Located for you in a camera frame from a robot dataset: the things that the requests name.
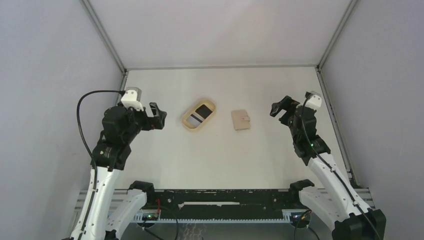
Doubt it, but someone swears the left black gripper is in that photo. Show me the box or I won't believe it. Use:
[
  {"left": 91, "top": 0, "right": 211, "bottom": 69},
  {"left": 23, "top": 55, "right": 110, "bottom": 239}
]
[{"left": 119, "top": 101, "right": 166, "bottom": 143}]

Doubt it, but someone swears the beige leather card holder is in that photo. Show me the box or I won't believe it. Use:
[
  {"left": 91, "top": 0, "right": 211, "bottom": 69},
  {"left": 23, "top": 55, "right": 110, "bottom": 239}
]
[{"left": 231, "top": 109, "right": 251, "bottom": 131}]

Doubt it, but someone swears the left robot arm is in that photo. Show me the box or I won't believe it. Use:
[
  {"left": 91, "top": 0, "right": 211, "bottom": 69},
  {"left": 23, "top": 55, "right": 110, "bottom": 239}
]
[{"left": 69, "top": 102, "right": 167, "bottom": 240}]

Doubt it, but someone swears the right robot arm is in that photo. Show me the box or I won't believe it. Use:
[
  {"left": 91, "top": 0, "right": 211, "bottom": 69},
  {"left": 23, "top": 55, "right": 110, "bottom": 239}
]
[{"left": 269, "top": 91, "right": 387, "bottom": 240}]

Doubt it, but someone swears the black card in tray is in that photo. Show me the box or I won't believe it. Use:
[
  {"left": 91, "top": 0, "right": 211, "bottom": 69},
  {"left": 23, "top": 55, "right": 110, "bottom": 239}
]
[{"left": 190, "top": 104, "right": 213, "bottom": 123}]

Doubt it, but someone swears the beige oval tray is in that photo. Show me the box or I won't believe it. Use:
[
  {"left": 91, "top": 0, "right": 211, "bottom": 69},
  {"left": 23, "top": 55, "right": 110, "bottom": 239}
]
[{"left": 181, "top": 98, "right": 217, "bottom": 132}]

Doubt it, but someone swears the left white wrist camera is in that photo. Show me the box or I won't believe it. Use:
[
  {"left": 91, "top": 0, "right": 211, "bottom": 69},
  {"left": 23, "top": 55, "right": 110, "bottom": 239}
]
[{"left": 120, "top": 87, "right": 144, "bottom": 112}]

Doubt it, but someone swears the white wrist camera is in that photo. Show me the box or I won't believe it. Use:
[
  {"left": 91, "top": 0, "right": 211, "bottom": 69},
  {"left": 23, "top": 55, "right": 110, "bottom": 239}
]
[
  {"left": 304, "top": 91, "right": 323, "bottom": 110},
  {"left": 120, "top": 87, "right": 144, "bottom": 112}
]

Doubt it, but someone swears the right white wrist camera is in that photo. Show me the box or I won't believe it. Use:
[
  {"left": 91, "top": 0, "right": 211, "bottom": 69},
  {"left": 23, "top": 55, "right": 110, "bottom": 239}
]
[{"left": 304, "top": 91, "right": 323, "bottom": 110}]

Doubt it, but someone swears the left black camera cable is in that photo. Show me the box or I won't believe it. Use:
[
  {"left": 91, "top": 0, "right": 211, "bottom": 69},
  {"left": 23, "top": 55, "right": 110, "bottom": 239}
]
[{"left": 76, "top": 90, "right": 127, "bottom": 240}]

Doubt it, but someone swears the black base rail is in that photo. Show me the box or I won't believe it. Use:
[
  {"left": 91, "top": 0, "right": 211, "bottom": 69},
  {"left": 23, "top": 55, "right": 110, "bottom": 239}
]
[{"left": 142, "top": 189, "right": 307, "bottom": 221}]

